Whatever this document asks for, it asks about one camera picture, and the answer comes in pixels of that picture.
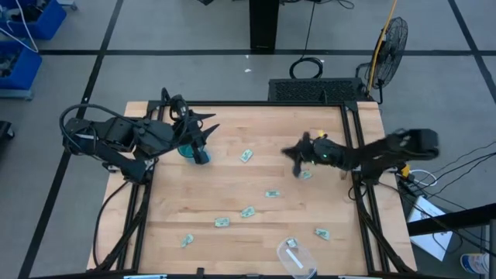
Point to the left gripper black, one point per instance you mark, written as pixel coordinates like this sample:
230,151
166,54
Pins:
191,129

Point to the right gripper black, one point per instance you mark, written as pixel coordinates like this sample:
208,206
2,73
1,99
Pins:
323,151

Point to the green candy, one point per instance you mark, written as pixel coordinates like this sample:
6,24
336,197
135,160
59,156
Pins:
272,193
246,155
222,222
247,211
307,175
322,233
187,240

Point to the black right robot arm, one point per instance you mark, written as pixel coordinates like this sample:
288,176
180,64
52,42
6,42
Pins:
387,151

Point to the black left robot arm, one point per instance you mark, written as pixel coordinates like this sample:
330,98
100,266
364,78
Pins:
116,133

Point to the teal plastic cup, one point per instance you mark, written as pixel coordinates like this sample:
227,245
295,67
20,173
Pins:
187,152

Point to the yellow gripper tag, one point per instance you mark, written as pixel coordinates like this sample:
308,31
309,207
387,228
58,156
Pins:
321,134

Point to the black perforated computer case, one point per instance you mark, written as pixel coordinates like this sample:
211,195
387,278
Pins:
315,90

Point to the green white sweetener packet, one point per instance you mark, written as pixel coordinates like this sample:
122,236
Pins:
291,243

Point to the clear plastic bin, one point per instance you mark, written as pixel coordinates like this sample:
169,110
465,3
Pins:
296,257

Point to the white paper strip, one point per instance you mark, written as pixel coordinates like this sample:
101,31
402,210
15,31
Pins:
294,258

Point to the yellow plug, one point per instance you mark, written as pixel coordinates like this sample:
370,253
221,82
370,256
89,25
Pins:
405,170

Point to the black pillar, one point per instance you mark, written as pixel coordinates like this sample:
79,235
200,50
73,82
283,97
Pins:
264,23

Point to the black floor fan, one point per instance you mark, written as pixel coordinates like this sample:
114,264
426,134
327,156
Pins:
389,50

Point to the white paper booklet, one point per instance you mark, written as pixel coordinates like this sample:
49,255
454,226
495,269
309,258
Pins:
430,236

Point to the black metal beam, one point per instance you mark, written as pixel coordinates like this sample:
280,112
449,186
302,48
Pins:
449,221

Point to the blue storage bin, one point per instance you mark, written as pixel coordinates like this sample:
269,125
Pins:
46,21
23,69

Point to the black chair base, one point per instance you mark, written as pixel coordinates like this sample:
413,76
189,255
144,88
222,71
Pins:
5,129

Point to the white blue shoe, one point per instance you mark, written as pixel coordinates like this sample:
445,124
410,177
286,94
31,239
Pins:
474,263

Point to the black aluminium table frame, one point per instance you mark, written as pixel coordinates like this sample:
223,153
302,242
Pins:
252,104

